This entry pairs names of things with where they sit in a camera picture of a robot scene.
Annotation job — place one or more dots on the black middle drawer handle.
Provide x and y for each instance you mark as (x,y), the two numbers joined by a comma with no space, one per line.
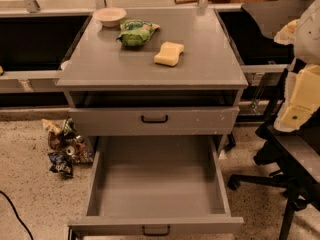
(159,120)

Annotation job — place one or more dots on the soda can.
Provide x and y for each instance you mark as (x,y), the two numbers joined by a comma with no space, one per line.
(70,150)

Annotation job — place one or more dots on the grey open bottom drawer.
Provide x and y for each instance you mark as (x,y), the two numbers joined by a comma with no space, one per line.
(155,181)

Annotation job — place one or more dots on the yellow sponge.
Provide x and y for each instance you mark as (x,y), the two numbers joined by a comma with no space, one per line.
(169,54)

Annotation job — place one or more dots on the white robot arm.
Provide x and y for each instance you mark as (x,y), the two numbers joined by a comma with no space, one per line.
(307,40)

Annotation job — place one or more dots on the grey middle drawer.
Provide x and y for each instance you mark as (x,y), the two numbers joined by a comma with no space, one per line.
(127,122)

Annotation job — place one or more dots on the black office chair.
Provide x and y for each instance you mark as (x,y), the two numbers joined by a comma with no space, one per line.
(297,156)

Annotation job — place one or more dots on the black bottom drawer handle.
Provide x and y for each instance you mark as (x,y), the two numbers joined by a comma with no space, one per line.
(160,231)

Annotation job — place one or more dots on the green chip bag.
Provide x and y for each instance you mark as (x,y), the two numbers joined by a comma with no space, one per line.
(135,33)

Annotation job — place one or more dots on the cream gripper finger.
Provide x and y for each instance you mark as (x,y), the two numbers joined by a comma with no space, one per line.
(286,35)
(302,99)

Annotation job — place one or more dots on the white bowl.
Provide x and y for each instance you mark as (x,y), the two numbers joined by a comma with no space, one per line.
(109,17)

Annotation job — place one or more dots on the pile of snack bags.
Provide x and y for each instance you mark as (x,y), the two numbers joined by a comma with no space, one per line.
(59,137)

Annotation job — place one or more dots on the black drawer handle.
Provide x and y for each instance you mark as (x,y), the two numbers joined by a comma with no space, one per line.
(160,231)
(159,120)

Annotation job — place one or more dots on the wooden stick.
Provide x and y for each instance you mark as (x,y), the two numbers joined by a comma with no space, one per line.
(185,1)

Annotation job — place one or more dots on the grey drawer cabinet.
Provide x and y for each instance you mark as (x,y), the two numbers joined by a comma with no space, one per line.
(103,73)

